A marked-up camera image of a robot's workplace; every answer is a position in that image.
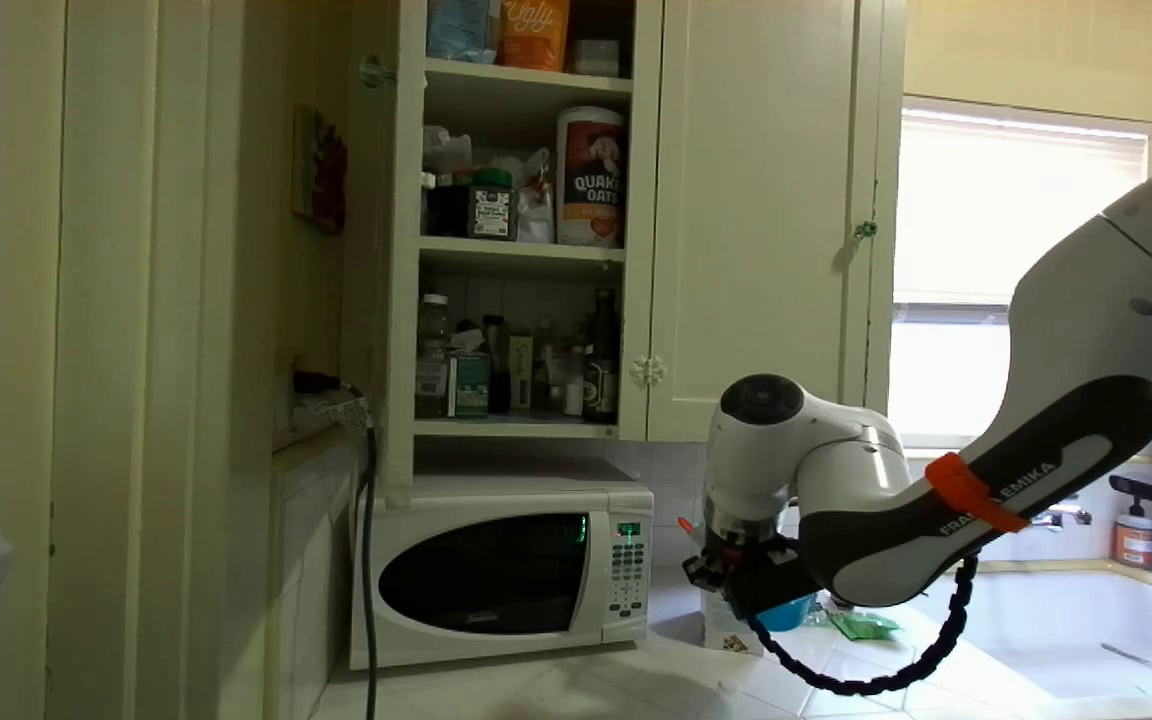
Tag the green snack packet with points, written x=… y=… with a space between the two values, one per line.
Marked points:
x=862 y=622

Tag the white microwave oven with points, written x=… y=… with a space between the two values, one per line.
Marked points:
x=496 y=575

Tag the oats canister with red label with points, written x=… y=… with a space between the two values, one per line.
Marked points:
x=591 y=172

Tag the orange food box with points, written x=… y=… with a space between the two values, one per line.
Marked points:
x=535 y=33

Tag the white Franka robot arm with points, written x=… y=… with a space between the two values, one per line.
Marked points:
x=1068 y=400

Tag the dark jar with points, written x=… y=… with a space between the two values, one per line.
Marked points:
x=447 y=207

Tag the cream wall cupboard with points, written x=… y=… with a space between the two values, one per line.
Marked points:
x=750 y=202

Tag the dark labelled bottle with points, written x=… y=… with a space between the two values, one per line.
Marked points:
x=598 y=362

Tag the spice jar with green lid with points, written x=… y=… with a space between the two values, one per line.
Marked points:
x=488 y=207

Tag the white packet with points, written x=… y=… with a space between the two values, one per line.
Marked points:
x=447 y=146

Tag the small pale jar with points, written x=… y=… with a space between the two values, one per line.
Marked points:
x=522 y=372

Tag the blue food box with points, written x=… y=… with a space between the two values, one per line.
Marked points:
x=463 y=26

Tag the tall clear jar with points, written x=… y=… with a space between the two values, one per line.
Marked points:
x=432 y=362

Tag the green cupboard knob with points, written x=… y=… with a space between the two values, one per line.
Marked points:
x=866 y=228

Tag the small red container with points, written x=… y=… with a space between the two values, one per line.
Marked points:
x=1134 y=544

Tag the small clear condiment bottle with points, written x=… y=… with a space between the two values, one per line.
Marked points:
x=557 y=380

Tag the green labelled container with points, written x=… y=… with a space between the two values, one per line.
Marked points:
x=471 y=372

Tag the chrome sink faucet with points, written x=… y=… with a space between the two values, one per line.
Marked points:
x=1068 y=515

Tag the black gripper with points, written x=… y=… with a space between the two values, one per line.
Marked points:
x=742 y=566

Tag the dark red wall hanging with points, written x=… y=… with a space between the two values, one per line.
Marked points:
x=323 y=172

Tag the white food bag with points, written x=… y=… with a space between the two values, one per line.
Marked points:
x=537 y=202

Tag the small white box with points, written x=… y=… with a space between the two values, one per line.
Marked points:
x=598 y=56

